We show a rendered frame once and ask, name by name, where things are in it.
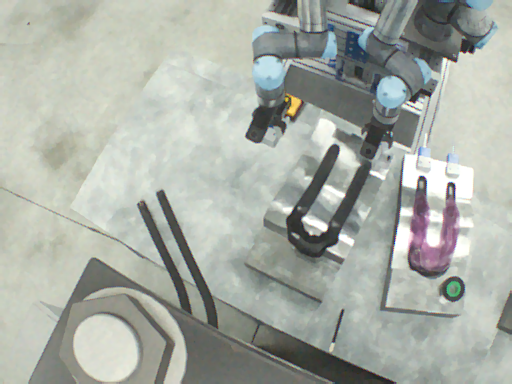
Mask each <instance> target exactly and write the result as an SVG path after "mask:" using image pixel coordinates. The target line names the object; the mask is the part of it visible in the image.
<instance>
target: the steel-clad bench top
mask: <svg viewBox="0 0 512 384"><path fill-rule="evenodd" d="M258 104H259V103H258V101H257V97H256V91H255V85H254V79H253V78H251V77H249V76H246V75H244V74H242V73H241V74H240V73H238V72H235V71H233V70H231V69H229V68H227V67H222V66H220V65H219V64H217V63H214V62H212V61H211V62H210V61H208V60H206V59H203V58H201V57H200V58H199V57H198V56H196V55H193V54H189V53H187V52H186V51H181V50H179V49H177V48H173V49H172V50H171V51H170V53H169V54H168V56H167V57H166V58H165V59H164V61H163V62H162V64H161V65H160V67H159V68H158V70H156V72H155V73H154V75H153V76H152V78H151V79H150V81H149V82H148V84H147V85H146V86H145V87H144V89H143V90H142V92H141V93H140V95H139V96H138V98H137V99H136V101H135V102H134V104H133V105H132V107H131V108H130V110H129V111H128V112H127V113H126V115H125V116H124V118H123V119H122V120H121V122H120V123H119V125H118V128H117V129H116V131H115V132H114V134H113V135H112V137H111V138H110V140H109V141H108V143H107V144H106V147H105V149H104V150H103V152H102V153H101V154H100V155H99V157H98V160H97V161H96V163H95V164H94V166H93V167H92V170H91V172H90V173H89V175H88V176H87V178H86V181H85V182H84V183H83V184H82V187H81V189H80V190H79V192H78V195H77V196H76V198H75V199H74V201H73V203H72V204H71V207H70V208H71V209H72V210H74V211H75V212H77V213H78V214H79V215H81V216H83V217H84V218H85V219H87V220H88V221H90V222H92V223H93V224H94V225H96V226H98V227H99V228H100V229H102V230H104V231H105V232H107V233H108V234H110V235H111V236H113V237H115V238H116V239H118V240H119V241H121V242H123V243H124V244H126V245H128V246H129V247H131V248H132V249H134V250H136V251H138V252H140V253H141V254H142V255H144V256H146V257H148V258H149V259H151V260H153V261H154V262H155V263H157V264H158V265H160V266H161V267H163V268H165V265H164V263H163V261H162V259H161V257H160V255H159V253H158V251H157V248H156V246H155V244H154V242H153V240H152V238H151V236H150V234H149V231H148V229H147V227H146V225H145V223H144V221H143V219H142V217H141V214H140V212H139V210H138V207H137V204H136V201H137V199H139V198H143V199H144V201H145V202H146V205H147V207H148V209H149V211H150V213H151V215H152V217H153V221H154V223H155V225H156V227H157V229H158V232H159V234H160V236H161V238H162V240H163V242H164V244H165V246H166V248H167V249H168V250H169V252H170V254H171V256H172V259H173V261H174V263H175V265H176V267H177V269H178V271H179V273H180V276H181V278H182V279H184V280H186V281H188V282H190V283H191V284H193V285H195V286H196V284H195V281H194V279H193V277H192V275H191V273H190V271H189V269H187V266H186V264H185V262H184V260H183V257H182V255H181V253H180V250H179V248H178V246H177V243H176V241H175V239H174V237H173V234H172V232H171V229H170V226H169V224H168V222H167V220H166V217H165V215H164V213H163V210H162V208H161V206H160V203H159V201H158V199H157V197H156V194H155V190H156V189H157V188H163V189H164V191H165V193H166V196H167V198H168V200H169V202H170V204H171V207H172V209H173V211H174V213H175V216H176V218H177V221H178V223H179V226H180V228H181V230H182V232H183V234H184V237H185V239H186V241H187V243H188V246H189V248H190V250H191V252H192V254H193V257H194V259H195V261H196V263H197V266H198V268H199V270H200V272H201V274H202V276H203V277H204V279H205V281H206V283H207V286H208V287H209V289H210V292H211V295H213V296H215V297H217V298H218V299H220V300H222V301H224V302H226V303H227V304H229V305H231V306H233V307H235V308H236V309H238V310H241V311H244V312H245V313H247V314H249V315H251V316H253V317H254V318H256V319H258V320H260V321H263V322H265V323H267V324H269V325H271V326H272V327H274V328H278V329H279V330H280V331H282V332H284V333H287V334H289V335H291V336H293V337H295V338H298V339H300V340H301V341H303V342H306V343H308V344H310V345H313V346H314V347H316V348H320V349H321V350H323V351H326V352H328V353H329V354H332V355H334V356H337V357H339V358H340V359H344V360H345V361H348V362H350V363H352V364H354V365H357V366H359V367H361V368H363V369H366V370H367V371H368V370H369V371H370V372H373V373H374V374H378V375H379V376H382V377H385V378H386V379H389V380H392V381H394V382H395V383H399V384H512V336H511V335H510V334H508V333H506V332H503V331H502V330H500V329H498V328H497V327H496V325H497V323H498V320H499V319H500V316H501V314H502V312H503V309H504V306H505V304H506V301H507V299H508V297H509V294H510V291H511V288H512V212H511V211H509V210H508V209H507V208H504V207H502V206H501V205H500V204H498V203H495V202H494V201H492V200H490V199H489V198H488V197H486V196H483V195H481V194H480V193H479V192H477V191H475V190H474V189H472V203H471V205H472V211H473V230H472V237H471V242H470V248H469V253H468V259H467V267H466V274H465V278H468V285H467V288H466V297H465V302H464V309H463V314H462V315H460V316H456V317H455V318H453V319H452V318H445V317H442V318H441V317H437V316H436V317H433V316H426V315H417V314H416V315H413V314H405V313H397V312H388V311H380V307H381V300H382V296H383V294H384V286H385V279H386V275H387V272H388V265H389V257H390V247H387V243H389V244H392V242H393V235H394V227H395V220H396V213H397V205H398V197H399V190H400V174H401V168H402V160H403V156H404V155H405V154H410V153H408V152H406V151H404V150H402V149H401V148H399V147H396V146H394V145H393V146H392V147H391V148H390V149H389V150H388V152H391V153H393V154H395V156H394V158H393V160H392V162H391V165H390V167H389V169H388V171H387V173H386V175H385V177H384V181H383V183H382V185H381V187H380V189H379V191H378V193H377V195H376V197H375V201H374V203H373V205H372V207H371V209H370V211H369V213H368V215H367V217H366V219H365V221H364V223H363V225H362V227H361V229H360V231H359V233H358V235H357V237H356V239H355V241H354V243H353V245H352V247H351V249H350V251H349V253H348V255H347V257H346V259H345V260H344V262H343V264H342V266H341V268H340V270H339V272H338V274H337V276H336V278H335V280H334V282H333V284H332V286H331V287H330V289H329V291H328V292H327V293H326V295H325V297H324V299H323V301H322V303H321V304H319V302H317V301H316V300H314V299H312V298H311V299H310V298H308V297H307V296H305V295H303V294H301V293H299V292H297V291H293V290H292V289H290V288H288V287H286V286H284V285H282V284H280V283H279V282H277V281H275V280H273V279H271V278H269V277H267V276H264V275H262V274H260V273H258V272H256V271H254V270H252V269H250V268H249V267H247V266H245V263H244V261H245V259H246V257H247V255H248V253H249V252H250V250H251V248H252V246H253V244H254V243H255V241H256V239H257V236H258V234H259V233H260V231H261V229H262V227H263V217H264V215H265V213H266V211H267V209H268V208H269V205H271V203H272V201H273V200H274V198H275V197H276V195H275V193H276V192H279V191H280V189H281V188H282V187H283V185H284V184H285V182H286V181H287V179H288V177H289V175H290V174H291V172H292V170H293V169H294V167H295V165H296V163H297V161H298V160H299V158H300V156H301V154H302V152H303V150H304V149H305V147H306V145H307V143H308V141H309V139H310V137H311V136H312V134H313V132H314V130H315V128H316V127H317V125H318V123H319V121H320V119H321V118H325V119H327V120H329V121H331V122H332V123H333V124H336V125H337V126H338V128H339V129H341V130H343V131H345V132H348V133H350V134H351V133H354V134H356V135H359V136H361V137H362V135H361V128H360V127H358V126H356V125H354V124H352V123H350V122H348V121H345V120H343V119H341V118H339V117H337V116H334V115H332V114H330V113H328V112H326V111H323V110H321V109H319V108H318V107H317V106H315V105H312V104H310V103H308V102H306V101H305V102H304V106H303V109H302V111H301V113H300V114H299V116H298V118H297V120H296V121H295V123H293V122H291V121H290V122H289V123H288V125H287V129H286V132H285V134H284V136H283V137H280V140H279V142H278V144H277V146H276V148H275V149H273V148H270V147H268V146H266V144H263V143H261V142H260V143H255V142H253V141H251V140H249V139H247V138H246V137H245V134H246V132H247V130H248V128H249V126H250V123H251V121H252V119H253V117H252V112H253V110H254V109H255V108H256V107H259V105H258ZM319 115H320V116H319ZM314 124H315V125H314ZM313 126H314V127H313ZM410 155H412V154H410ZM165 269H166V268H165ZM318 305H319V306H318ZM316 308H317V309H316ZM342 309H344V310H345V311H344V313H343V316H342V321H341V324H340V328H339V332H338V334H337V336H336V340H335V343H334V348H333V351H332V352H330V351H329V349H330V344H331V341H332V339H333V338H334V333H335V330H336V326H337V322H338V318H339V317H340V314H341V310H342ZM495 327H496V328H495Z"/></svg>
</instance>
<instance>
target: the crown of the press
mask: <svg viewBox="0 0 512 384"><path fill-rule="evenodd" d="M76 284H77V285H76V287H74V288H75V289H74V290H73V292H72V294H71V296H70V298H69V301H67V304H66V305H65V306H66V307H65V308H64V310H63V312H62V314H61V316H60V318H59V320H58V322H57V324H56V326H55V328H54V329H53V330H54V331H52V334H51V337H50V339H48V340H49V341H48V342H47V344H46V347H45V349H44V351H43V353H42V354H41V356H40V358H39V359H40V360H38V362H37V364H36V367H35V369H34V371H33V373H32V375H31V377H30V380H29V382H28V384H329V383H328V382H325V381H323V380H320V379H319V378H317V377H316V378H315V377H314V376H313V375H309V374H307V373H305V372H303V371H301V370H298V369H296V368H295V367H292V366H290V365H288V364H285V363H284V362H282V361H279V360H277V359H275V358H274V357H270V356H268V354H266V353H262V352H261V351H259V350H257V349H255V348H252V347H250V346H248V345H247V344H245V343H243V342H241V341H239V340H237V339H235V338H234V337H232V336H230V335H228V334H227V333H223V332H221V331H220V330H218V329H216V328H214V327H213V326H211V325H209V324H207V323H206V322H204V321H202V320H200V319H199V318H196V317H194V316H192V315H190V314H188V313H186V312H185V311H183V310H181V309H180V308H179V307H177V306H175V305H173V304H172V303H170V302H168V301H166V300H165V299H163V298H161V297H159V296H158V295H156V294H154V293H153V292H152V291H150V290H148V289H147V288H146V287H144V286H142V285H141V284H139V283H137V282H136V281H134V280H132V279H130V278H129V277H127V276H126V275H124V274H122V273H120V272H118V271H117V270H116V269H114V268H112V267H110V266H109V265H107V264H105V263H104V262H102V261H101V260H99V259H97V258H95V257H91V259H90V260H89V261H88V263H87V265H86V268H85V269H84V270H83V273H82V275H81V277H80V278H79V281H78V282H77V283H76Z"/></svg>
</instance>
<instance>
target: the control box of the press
mask: <svg viewBox="0 0 512 384"><path fill-rule="evenodd" d="M29 309H30V310H29V311H28V313H27V315H26V317H25V320H24V322H23V324H22V325H21V327H20V330H19V332H18V334H17V336H16V338H15V339H16V340H14V341H15V342H13V343H14V344H12V345H13V346H12V348H11V350H10V352H9V354H8V356H7V357H8V359H9V360H11V361H12V362H13V363H15V364H16V365H17V366H18V367H19V368H20V369H21V370H23V371H24V372H26V373H27V375H29V376H30V377H31V375H32V373H33V371H34V369H35V367H36V364H37V362H38V360H40V359H39V358H40V356H41V354H42V353H43V351H44V349H45V347H46V344H47V342H48V341H49V340H48V339H50V337H51V334H52V331H54V330H53V329H54V328H55V326H56V324H57V322H58V320H59V318H60V316H61V314H62V312H63V310H64V308H60V307H56V306H53V305H51V304H48V303H45V302H41V301H39V300H37V301H36V303H35V304H32V305H31V308H29Z"/></svg>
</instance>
